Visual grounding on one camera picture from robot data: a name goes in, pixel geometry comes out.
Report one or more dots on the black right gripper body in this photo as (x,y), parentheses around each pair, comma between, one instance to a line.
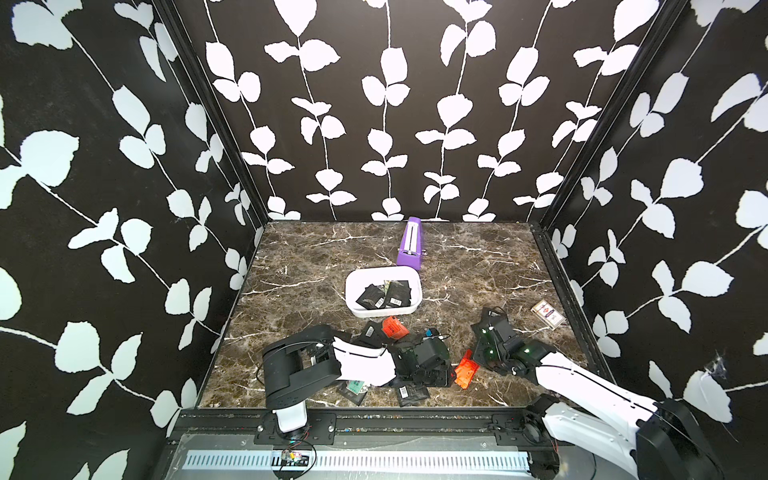
(493,360)

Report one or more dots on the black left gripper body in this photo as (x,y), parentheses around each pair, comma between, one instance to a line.
(439,377)

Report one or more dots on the orange red tea bag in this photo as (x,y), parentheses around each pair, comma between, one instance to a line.
(466,370)

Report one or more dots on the black tea bag with barcode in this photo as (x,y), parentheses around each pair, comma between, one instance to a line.
(373,297)

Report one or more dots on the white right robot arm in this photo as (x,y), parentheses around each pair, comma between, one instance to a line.
(648,439)

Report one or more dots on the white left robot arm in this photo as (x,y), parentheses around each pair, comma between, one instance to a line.
(385,354)

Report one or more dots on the black tea bag front centre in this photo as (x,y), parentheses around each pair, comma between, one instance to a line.
(411,395)

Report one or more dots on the black tea bag barcode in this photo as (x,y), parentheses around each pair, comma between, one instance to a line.
(398,294)

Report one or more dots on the green grape oolong tea bag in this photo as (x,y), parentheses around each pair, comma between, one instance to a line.
(353,391)

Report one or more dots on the white plastic storage box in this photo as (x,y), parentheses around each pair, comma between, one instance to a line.
(359,279)

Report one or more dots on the white red card pack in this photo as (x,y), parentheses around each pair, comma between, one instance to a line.
(548,314)

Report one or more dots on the purple metronome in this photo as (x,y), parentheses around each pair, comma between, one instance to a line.
(410,252)

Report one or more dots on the perforated white metal rail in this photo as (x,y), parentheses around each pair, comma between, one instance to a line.
(506,463)

